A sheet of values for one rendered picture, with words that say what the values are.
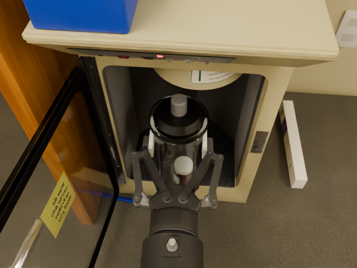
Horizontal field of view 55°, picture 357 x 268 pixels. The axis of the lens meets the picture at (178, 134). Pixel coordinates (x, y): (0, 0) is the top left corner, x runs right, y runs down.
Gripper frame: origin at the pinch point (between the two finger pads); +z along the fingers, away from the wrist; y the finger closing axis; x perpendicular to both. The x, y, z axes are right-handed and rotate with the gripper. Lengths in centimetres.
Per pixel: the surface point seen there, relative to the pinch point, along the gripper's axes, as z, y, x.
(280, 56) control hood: -11.8, -10.5, -28.7
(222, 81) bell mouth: 2.5, -7.1, -11.4
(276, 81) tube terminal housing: -0.5, -14.8, -14.8
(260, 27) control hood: -8.7, -8.6, -29.7
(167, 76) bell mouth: 3.5, 2.1, -11.3
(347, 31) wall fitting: 41, -44, 5
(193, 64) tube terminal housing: 0.1, -2.1, -17.0
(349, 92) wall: 41, -54, 28
